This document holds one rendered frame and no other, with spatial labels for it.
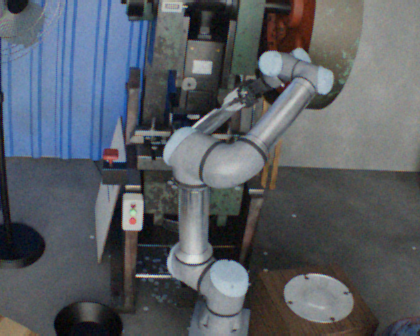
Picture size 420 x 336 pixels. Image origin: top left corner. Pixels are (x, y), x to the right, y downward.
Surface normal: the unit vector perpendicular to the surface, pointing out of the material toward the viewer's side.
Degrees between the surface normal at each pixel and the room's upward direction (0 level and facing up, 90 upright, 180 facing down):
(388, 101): 90
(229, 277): 8
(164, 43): 90
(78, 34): 90
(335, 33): 89
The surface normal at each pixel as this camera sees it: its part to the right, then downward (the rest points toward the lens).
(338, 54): 0.12, 0.63
